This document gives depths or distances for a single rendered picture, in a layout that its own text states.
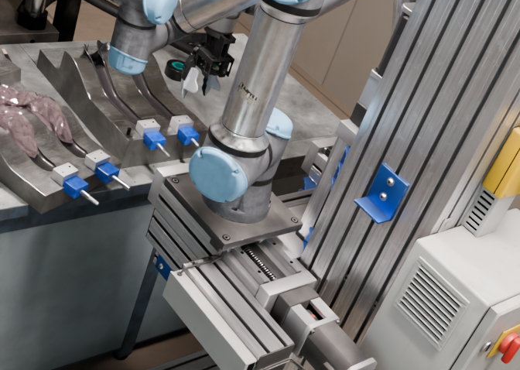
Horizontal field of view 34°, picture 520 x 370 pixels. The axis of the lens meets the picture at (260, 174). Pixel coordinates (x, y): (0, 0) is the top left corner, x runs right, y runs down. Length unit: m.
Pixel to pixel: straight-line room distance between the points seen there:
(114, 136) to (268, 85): 0.82
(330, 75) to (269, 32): 3.38
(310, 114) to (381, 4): 1.86
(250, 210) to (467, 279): 0.47
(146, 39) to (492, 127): 0.65
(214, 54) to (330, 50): 2.73
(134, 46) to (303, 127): 1.17
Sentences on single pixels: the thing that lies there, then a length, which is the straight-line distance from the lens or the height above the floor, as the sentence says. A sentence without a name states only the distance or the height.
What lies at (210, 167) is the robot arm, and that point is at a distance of 1.57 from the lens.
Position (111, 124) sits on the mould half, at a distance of 2.25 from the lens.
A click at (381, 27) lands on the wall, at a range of 4.57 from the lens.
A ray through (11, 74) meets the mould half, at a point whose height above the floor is 0.90.
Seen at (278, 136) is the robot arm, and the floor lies 1.25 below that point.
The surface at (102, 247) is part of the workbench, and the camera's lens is 2.38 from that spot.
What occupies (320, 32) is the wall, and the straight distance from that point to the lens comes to 4.87.
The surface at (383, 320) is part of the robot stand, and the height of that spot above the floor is 1.03.
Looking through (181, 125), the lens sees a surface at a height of 0.91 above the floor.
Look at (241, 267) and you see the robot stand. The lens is 1.76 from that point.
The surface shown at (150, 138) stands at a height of 0.90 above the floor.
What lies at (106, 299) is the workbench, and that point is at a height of 0.32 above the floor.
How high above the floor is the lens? 2.07
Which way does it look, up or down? 32 degrees down
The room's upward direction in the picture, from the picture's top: 21 degrees clockwise
